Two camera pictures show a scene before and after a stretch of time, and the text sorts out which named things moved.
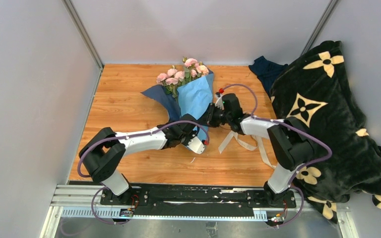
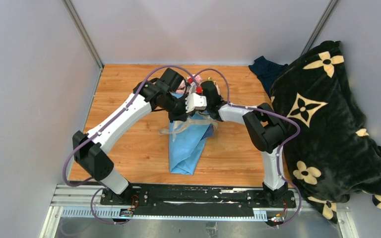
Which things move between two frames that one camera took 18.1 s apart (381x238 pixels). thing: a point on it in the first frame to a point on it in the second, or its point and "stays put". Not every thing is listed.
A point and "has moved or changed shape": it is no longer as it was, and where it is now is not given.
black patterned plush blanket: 314,87 stays put
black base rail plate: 199,198 stays put
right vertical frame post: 319,27 stays put
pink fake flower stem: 201,69 to 181,88
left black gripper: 193,134 to 183,114
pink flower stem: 172,81 has moved or changed shape
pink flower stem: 190,71 to 198,79
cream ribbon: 258,146 has moved or changed shape
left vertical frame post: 78,20 stays put
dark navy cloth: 267,71 stays put
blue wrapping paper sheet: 194,99 has moved or changed shape
